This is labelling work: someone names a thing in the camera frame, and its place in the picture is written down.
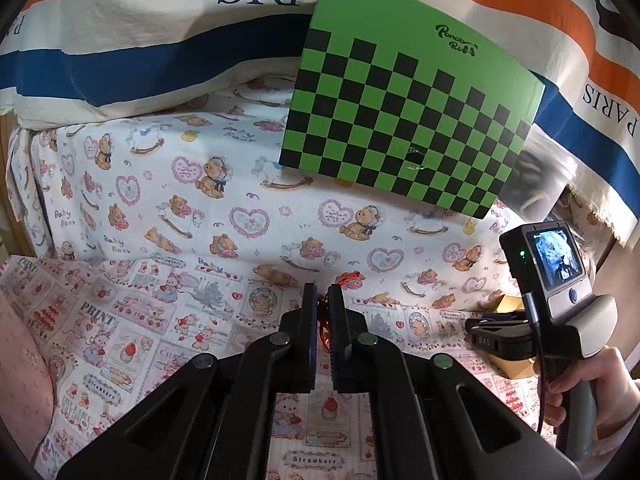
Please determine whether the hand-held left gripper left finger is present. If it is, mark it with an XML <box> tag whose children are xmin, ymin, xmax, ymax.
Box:
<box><xmin>56</xmin><ymin>282</ymin><xmax>321</xmax><ymax>480</ymax></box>

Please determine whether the gold octagonal box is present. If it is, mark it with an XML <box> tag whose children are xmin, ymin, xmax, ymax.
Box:
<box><xmin>492</xmin><ymin>294</ymin><xmax>538</xmax><ymax>381</ymax></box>

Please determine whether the striped printed cloth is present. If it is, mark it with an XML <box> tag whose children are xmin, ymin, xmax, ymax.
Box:
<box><xmin>0</xmin><ymin>0</ymin><xmax>640</xmax><ymax>248</ymax></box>

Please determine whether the black cable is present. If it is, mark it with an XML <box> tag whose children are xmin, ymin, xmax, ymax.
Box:
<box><xmin>522</xmin><ymin>292</ymin><xmax>551</xmax><ymax>433</ymax></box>

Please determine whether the red string bracelet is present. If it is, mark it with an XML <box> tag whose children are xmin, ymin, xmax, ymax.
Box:
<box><xmin>317</xmin><ymin>271</ymin><xmax>362</xmax><ymax>361</ymax></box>

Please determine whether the bear printed sheet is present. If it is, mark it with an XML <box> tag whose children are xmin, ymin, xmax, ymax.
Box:
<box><xmin>5</xmin><ymin>77</ymin><xmax>616</xmax><ymax>313</ymax></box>

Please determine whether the person's right hand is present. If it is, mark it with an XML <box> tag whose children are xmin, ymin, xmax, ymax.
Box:
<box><xmin>532</xmin><ymin>347</ymin><xmax>640</xmax><ymax>441</ymax></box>

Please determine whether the pink cloth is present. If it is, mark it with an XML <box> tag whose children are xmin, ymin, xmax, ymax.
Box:
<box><xmin>0</xmin><ymin>290</ymin><xmax>55</xmax><ymax>461</ymax></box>

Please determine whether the strawberry printed cloth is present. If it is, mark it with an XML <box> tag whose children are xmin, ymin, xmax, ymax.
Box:
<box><xmin>0</xmin><ymin>255</ymin><xmax>566</xmax><ymax>480</ymax></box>

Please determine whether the clear plastic bag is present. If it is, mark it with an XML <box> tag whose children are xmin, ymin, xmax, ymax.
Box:
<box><xmin>497</xmin><ymin>125</ymin><xmax>581</xmax><ymax>221</ymax></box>

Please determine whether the green black checkered box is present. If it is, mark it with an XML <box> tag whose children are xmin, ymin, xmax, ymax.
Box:
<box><xmin>278</xmin><ymin>0</ymin><xmax>546</xmax><ymax>220</ymax></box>

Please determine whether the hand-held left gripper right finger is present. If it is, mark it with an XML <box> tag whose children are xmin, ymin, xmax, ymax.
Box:
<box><xmin>327</xmin><ymin>284</ymin><xmax>576</xmax><ymax>480</ymax></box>

